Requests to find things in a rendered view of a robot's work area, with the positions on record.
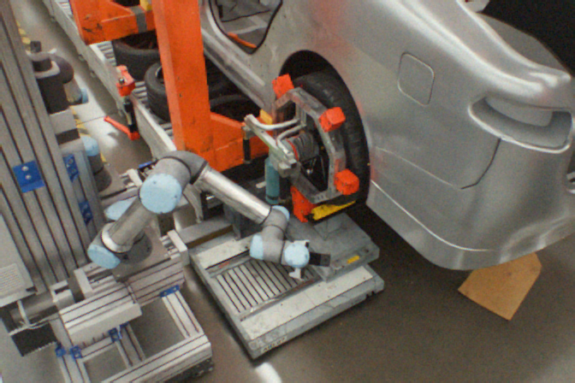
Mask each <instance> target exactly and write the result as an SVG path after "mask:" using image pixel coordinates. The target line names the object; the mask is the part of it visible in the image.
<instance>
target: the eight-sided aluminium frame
mask: <svg viewBox="0 0 575 383"><path fill-rule="evenodd" d="M292 102H294V103H295V104H298V105H299V106H300V107H301V108H302V109H303V110H305V111H306V113H307V114H309V115H310V116H311V117H312V118H313V120H314V122H315V124H317V128H318V131H319V132H320V134H321V137H322V139H323V143H324V146H325V148H326V151H327V152H328V155H329V181H328V190H326V191H319V190H318V189H317V188H315V187H314V186H313V185H312V184H311V183H310V182H309V181H308V180H307V179H306V177H305V176H304V175H303V174H302V173H301V172H298V173H295V174H291V175H289V176H288V180H289V182H290V183H291V184H293V185H294V186H295V187H297V188H298V190H299V191H300V192H301V193H302V194H303V195H304V196H305V198H306V199H307V200H308V202H310V203H311V204H315V203H320V202H323V201H326V200H330V199H332V198H334V197H337V196H339V195H341V194H342V193H341V192H340V191H339V190H338V189H337V188H336V187H335V186H333V184H334V174H336V173H339V172H340V171H343V170H345V163H346V154H345V150H344V149H343V147H342V145H341V141H340V138H339V136H338V134H337V131H336V130H332V131H329V132H327V133H325V132H324V130H323V129H322V126H321V125H320V123H319V120H318V119H319V118H320V116H321V115H322V114H323V113H324V111H326V110H327V109H326V108H325V107H324V106H322V104H320V102H318V100H316V99H315V98H313V97H312V96H310V95H309V94H308V93H307V92H305V91H304V89H301V88H300V87H298V88H294V89H292V90H289V91H286V93H285V94H284V95H282V96H281V97H280V98H279V99H276V100H275V101H274V102H273V104H272V108H271V110H272V125H275V124H280V123H283V122H286V108H287V106H288V105H290V104H291V103H292ZM284 132H286V128H282V129H278V130H273V131H272V138H273V139H274V141H276V137H278V136H279V135H280V134H281V133H284ZM330 140H331V141H330ZM331 142H332V143H331ZM333 146H334V147H333Z"/></svg>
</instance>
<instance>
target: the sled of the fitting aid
mask: <svg viewBox="0 0 575 383"><path fill-rule="evenodd" d="M284 234H285V235H286V238H287V239H288V240H289V241H290V242H291V243H293V242H294V241H305V240H304V239H303V238H302V237H301V235H300V234H299V232H298V231H297V230H295V229H294V228H293V227H292V226H291V225H290V223H288V224H287V227H286V231H285V233H284ZM379 251H380V248H379V247H378V246H377V245H376V244H375V243H374V242H373V241H370V243H369V244H368V245H366V246H364V247H362V248H360V249H358V250H356V251H352V252H350V253H348V254H347V255H346V256H344V257H342V258H340V259H338V260H336V261H333V262H331V263H330V264H329V267H322V266H314V265H311V266H312V267H313V268H314V269H315V271H317V272H318V273H319V275H320V276H321V277H322V279H323V280H324V281H325V282H326V283H329V282H330V281H332V280H336V279H338V278H340V277H341V276H343V275H345V274H347V273H348V272H350V271H352V270H354V269H356V268H359V267H361V266H363V265H365V264H366V263H368V262H371V261H374V260H376V259H377V258H378V257H379Z"/></svg>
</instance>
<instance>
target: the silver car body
mask: <svg viewBox="0 0 575 383"><path fill-rule="evenodd" d="M198 4H199V20H200V28H201V37H202V44H203V45H204V54H205V55H206V56H208V57H209V58H210V60H211V61H212V62H213V63H214V64H215V65H216V67H217V68H218V69H219V70H220V71H222V72H223V73H224V74H225V75H226V76H227V77H228V78H229V79H230V80H231V81H232V82H233V83H234V84H235V85H236V86H237V87H238V88H239V89H241V90H242V91H243V92H244V93H245V94H246V95H247V96H248V97H249V98H250V99H251V100H252V101H253V102H254V103H255V104H256V105H257V106H259V107H260V108H261V109H262V110H263V111H264V112H265V113H267V114H268V115H269V116H270V117H271V118H272V110H271V108H272V104H273V102H274V90H273V88H272V85H271V83H270V82H271V81H272V80H273V79H274V78H276V75H277V74H278V72H279V69H280V67H281V64H282V62H283V60H284V59H285V57H286V56H287V55H288V54H289V53H290V52H291V51H293V50H297V49H310V50H314V51H316V52H318V53H320V54H321V55H323V56H324V57H325V58H327V59H328V60H329V61H330V62H331V63H332V64H333V67H335V68H336V69H337V70H338V72H339V73H340V74H341V76H342V78H343V79H344V80H345V82H346V83H347V87H348V89H349V90H350V92H351V93H352V95H353V97H354V99H355V101H356V104H357V106H358V108H359V113H360V114H361V117H362V120H363V124H364V127H365V133H366V137H367V142H368V147H369V153H370V193H369V196H368V201H367V204H366V205H367V206H368V207H369V208H370V209H373V210H374V211H375V212H376V213H377V214H378V215H379V216H380V218H381V219H382V220H384V221H385V222H386V223H387V224H388V225H389V226H390V227H392V228H393V229H394V230H395V231H396V232H397V233H398V234H399V235H400V236H401V237H402V238H403V239H404V240H405V241H406V242H407V243H408V244H409V245H411V246H412V247H413V248H415V249H416V250H417V251H418V252H419V253H420V255H421V256H423V257H424V258H425V259H426V260H429V261H430V262H432V263H434V264H435V265H437V266H439V267H442V268H450V269H459V270H467V269H478V268H487V267H491V266H495V265H498V264H502V263H505V262H510V261H512V260H515V259H519V258H521V257H523V256H527V255H529V254H531V253H534V251H537V250H540V249H541V248H543V247H546V246H548V245H551V244H553V243H555V242H557V241H559V240H561V239H563V238H565V237H566V236H569V235H571V234H572V233H574V232H575V0H198Z"/></svg>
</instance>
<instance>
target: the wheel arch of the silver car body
mask: <svg viewBox="0 0 575 383"><path fill-rule="evenodd" d="M332 67H333V64H332V63H331V62H330V61H329V60H328V59H327V58H325V57H324V56H323V55H321V54H320V53H318V52H316V51H314V50H310V49H297V50H293V51H291V52H290V53H289V54H288V55H287V56H286V57H285V59H284V60H283V62H282V64H281V67H280V69H279V72H278V74H277V75H276V77H280V76H283V75H286V74H288V75H289V77H290V80H291V81H292V80H294V79H295V78H298V77H300V76H304V75H307V74H311V73H314V72H318V71H321V70H324V69H326V68H332ZM333 68H335V67H333ZM335 69H336V68H335ZM336 71H337V72H338V70H337V69H336ZM338 73H339V72H338ZM339 75H341V74H340V73H339ZM341 77H342V76H341ZM343 80H344V79H343ZM344 82H345V80H344ZM345 83H346V82H345ZM346 85H347V83H346ZM347 88H348V87H347ZM369 193H370V185H369V192H368V196H369ZM368 196H367V200H366V203H367V201H368Z"/></svg>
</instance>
